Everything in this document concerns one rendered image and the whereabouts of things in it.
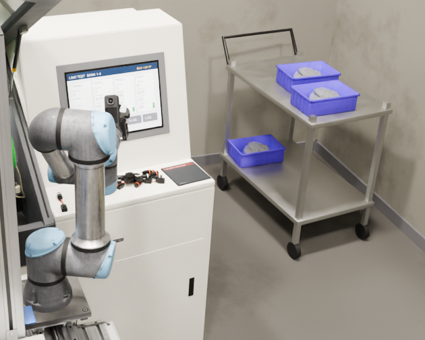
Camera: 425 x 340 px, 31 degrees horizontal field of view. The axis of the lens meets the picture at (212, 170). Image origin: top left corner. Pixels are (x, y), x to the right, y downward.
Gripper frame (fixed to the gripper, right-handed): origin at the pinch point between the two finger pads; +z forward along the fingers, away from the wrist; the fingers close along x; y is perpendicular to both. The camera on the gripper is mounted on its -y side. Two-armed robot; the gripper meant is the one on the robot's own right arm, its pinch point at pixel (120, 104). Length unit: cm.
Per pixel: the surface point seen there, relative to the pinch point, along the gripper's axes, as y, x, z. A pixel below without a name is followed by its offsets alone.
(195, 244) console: 81, 17, 32
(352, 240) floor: 160, 98, 149
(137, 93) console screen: 16, -3, 48
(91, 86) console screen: 7.9, -19.5, 38.2
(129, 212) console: 53, -6, 15
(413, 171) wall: 123, 136, 168
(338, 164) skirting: 153, 97, 236
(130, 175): 42, -6, 26
